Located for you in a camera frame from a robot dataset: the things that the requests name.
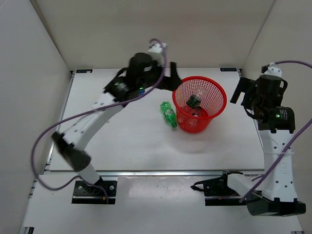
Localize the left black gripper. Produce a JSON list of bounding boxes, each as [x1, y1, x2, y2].
[[137, 58, 181, 91]]

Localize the dark green label clear bottle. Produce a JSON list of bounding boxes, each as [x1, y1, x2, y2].
[[186, 85, 208, 109]]

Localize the green plastic bottle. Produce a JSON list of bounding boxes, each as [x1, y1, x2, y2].
[[160, 101, 177, 128]]

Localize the pepsi label clear bottle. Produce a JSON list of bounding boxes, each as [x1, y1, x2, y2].
[[181, 105, 207, 127]]

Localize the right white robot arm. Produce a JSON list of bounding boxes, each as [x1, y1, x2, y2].
[[219, 62, 306, 216]]

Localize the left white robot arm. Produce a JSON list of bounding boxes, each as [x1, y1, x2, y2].
[[52, 39, 182, 195]]

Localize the red mesh plastic bin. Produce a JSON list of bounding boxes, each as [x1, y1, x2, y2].
[[172, 76, 227, 133]]

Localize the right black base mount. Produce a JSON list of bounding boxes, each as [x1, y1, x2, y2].
[[191, 171, 246, 206]]

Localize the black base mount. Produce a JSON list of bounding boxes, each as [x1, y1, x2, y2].
[[72, 177, 117, 205], [191, 171, 246, 206]]

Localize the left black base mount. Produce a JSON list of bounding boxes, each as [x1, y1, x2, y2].
[[72, 177, 117, 205]]

